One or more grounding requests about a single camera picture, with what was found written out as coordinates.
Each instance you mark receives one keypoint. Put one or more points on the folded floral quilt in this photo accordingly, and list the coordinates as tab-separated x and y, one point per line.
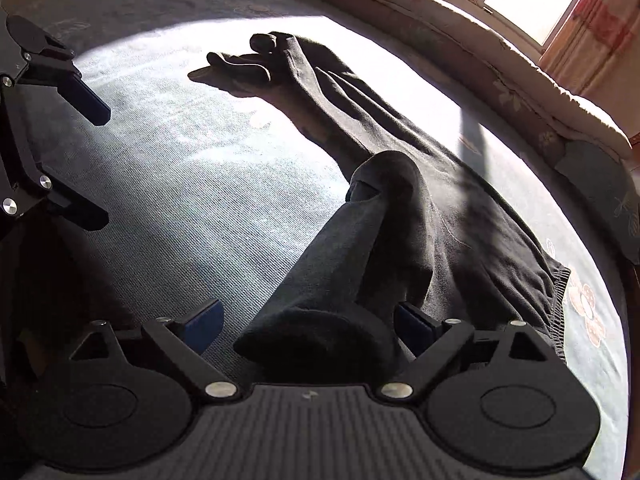
450	25

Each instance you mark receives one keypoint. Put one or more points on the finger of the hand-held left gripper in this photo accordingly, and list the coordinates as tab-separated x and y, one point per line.
75	207
90	100

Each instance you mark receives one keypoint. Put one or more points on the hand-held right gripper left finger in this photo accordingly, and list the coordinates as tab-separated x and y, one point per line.
202	327

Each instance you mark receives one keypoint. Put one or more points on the pink striped curtain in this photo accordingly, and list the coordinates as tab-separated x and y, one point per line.
595	45

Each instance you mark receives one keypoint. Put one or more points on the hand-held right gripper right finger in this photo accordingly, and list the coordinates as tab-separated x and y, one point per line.
415	330

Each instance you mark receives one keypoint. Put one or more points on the teal printed pillow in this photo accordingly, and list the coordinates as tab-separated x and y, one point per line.
605	185

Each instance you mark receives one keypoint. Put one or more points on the dark grey pants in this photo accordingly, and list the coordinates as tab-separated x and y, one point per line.
400	220

